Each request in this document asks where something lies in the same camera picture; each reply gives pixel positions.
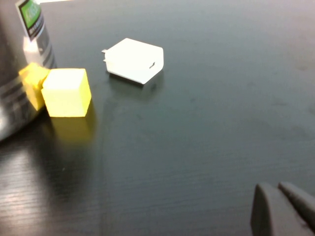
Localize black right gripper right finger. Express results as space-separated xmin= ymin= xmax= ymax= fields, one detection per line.
xmin=278 ymin=181 xmax=315 ymax=228

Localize yellow cube block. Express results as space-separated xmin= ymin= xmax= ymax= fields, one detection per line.
xmin=41 ymin=68 xmax=92 ymax=118

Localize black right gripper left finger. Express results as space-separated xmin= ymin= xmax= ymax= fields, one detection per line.
xmin=250 ymin=182 xmax=315 ymax=236

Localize white usb wall charger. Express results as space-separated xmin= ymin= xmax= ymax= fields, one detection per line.
xmin=101 ymin=37 xmax=164 ymax=85

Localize stainless steel pot black handles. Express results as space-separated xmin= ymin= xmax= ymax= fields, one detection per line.
xmin=0 ymin=0 xmax=58 ymax=142

